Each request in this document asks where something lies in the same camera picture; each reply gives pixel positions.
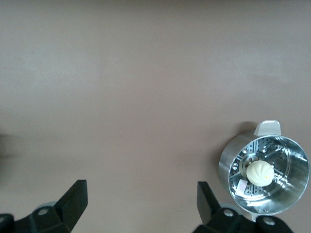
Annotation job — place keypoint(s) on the brown table cover sheet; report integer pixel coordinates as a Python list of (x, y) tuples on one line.
[(145, 85)]

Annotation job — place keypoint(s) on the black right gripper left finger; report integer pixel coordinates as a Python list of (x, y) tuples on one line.
[(70, 206)]

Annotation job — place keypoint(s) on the white steamed bun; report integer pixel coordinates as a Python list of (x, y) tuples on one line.
[(260, 173)]

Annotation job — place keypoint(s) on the steel steamer basket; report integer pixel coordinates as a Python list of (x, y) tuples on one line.
[(291, 194)]

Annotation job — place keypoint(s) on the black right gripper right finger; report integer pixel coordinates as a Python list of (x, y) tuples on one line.
[(209, 208)]

